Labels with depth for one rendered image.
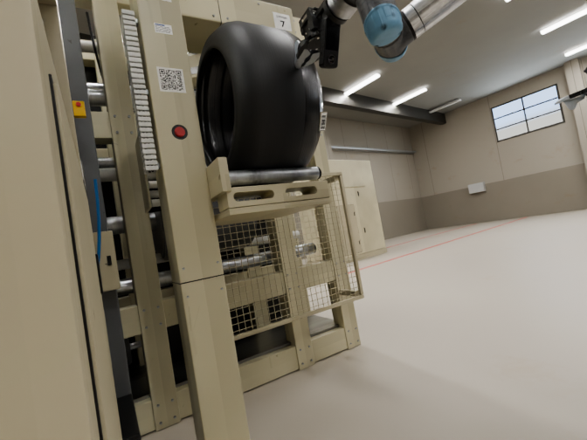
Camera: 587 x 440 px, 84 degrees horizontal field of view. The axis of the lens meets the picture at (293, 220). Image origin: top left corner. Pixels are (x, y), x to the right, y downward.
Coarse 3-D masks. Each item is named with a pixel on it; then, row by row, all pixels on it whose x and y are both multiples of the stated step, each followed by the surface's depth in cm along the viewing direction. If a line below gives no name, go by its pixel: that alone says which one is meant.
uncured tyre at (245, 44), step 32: (224, 32) 98; (256, 32) 95; (288, 32) 105; (224, 64) 127; (256, 64) 91; (288, 64) 96; (224, 96) 137; (256, 96) 91; (288, 96) 95; (320, 96) 102; (224, 128) 141; (256, 128) 94; (288, 128) 98; (256, 160) 99; (288, 160) 105
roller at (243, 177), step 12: (276, 168) 103; (288, 168) 105; (300, 168) 107; (312, 168) 110; (240, 180) 96; (252, 180) 98; (264, 180) 100; (276, 180) 103; (288, 180) 106; (300, 180) 109
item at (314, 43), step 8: (312, 8) 84; (320, 8) 82; (328, 8) 77; (304, 16) 86; (312, 16) 83; (320, 16) 83; (328, 16) 78; (304, 24) 86; (312, 24) 83; (320, 24) 83; (304, 32) 87; (312, 32) 83; (320, 32) 83; (312, 40) 84; (320, 40) 85; (312, 48) 87
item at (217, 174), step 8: (216, 160) 90; (224, 160) 90; (208, 168) 97; (216, 168) 91; (224, 168) 90; (208, 176) 98; (216, 176) 92; (224, 176) 90; (216, 184) 93; (224, 184) 89; (216, 192) 94; (224, 192) 91
